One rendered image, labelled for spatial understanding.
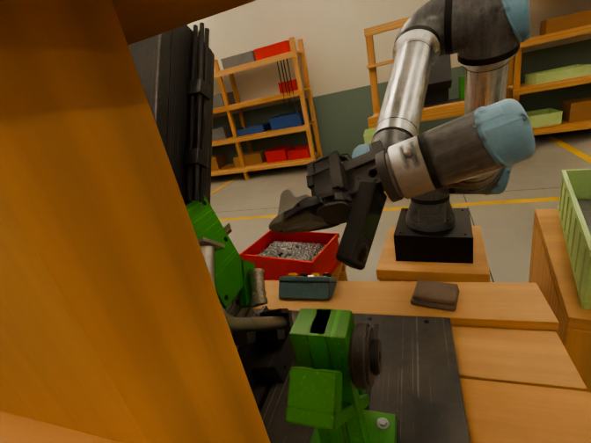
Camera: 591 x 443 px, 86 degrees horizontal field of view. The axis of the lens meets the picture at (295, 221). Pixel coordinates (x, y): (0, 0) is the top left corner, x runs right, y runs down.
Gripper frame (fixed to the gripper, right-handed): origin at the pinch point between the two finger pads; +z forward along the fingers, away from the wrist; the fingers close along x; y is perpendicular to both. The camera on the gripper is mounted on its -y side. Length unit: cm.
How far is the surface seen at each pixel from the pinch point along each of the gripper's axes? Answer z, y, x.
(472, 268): -23, 1, -66
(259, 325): 14.7, -12.3, -13.0
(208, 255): 14.6, -0.7, 1.0
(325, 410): -8.6, -24.8, 6.0
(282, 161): 239, 335, -382
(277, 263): 34, 13, -48
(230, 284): 18.2, -3.9, -8.4
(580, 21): -210, 336, -384
